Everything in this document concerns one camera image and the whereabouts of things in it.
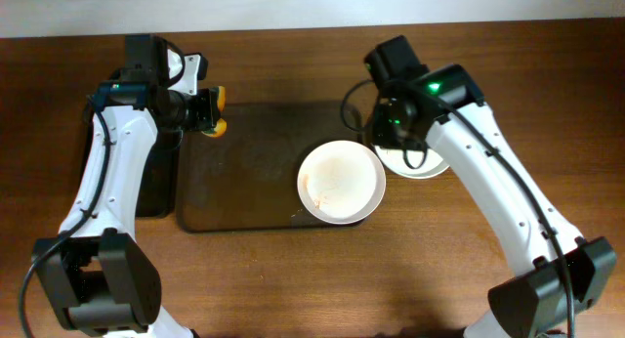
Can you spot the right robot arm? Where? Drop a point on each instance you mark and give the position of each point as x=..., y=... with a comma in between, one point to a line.
x=558, y=273

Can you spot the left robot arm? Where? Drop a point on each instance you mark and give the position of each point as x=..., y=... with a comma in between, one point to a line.
x=96, y=277

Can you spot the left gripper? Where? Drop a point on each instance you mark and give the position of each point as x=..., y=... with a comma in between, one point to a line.
x=206, y=110

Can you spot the brown plastic tray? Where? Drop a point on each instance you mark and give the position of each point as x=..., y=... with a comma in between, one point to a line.
x=246, y=180

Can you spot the white plate top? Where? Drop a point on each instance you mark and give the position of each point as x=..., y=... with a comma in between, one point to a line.
x=341, y=182

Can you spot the green and yellow sponge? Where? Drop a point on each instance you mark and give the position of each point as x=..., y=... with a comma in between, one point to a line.
x=217, y=125

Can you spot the black plastic tray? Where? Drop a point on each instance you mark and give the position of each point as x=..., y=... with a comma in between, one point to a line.
x=156, y=197

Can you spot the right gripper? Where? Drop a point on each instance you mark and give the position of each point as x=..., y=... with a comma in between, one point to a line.
x=387, y=133

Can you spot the grey-white plate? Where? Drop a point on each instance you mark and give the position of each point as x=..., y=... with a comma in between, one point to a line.
x=412, y=164

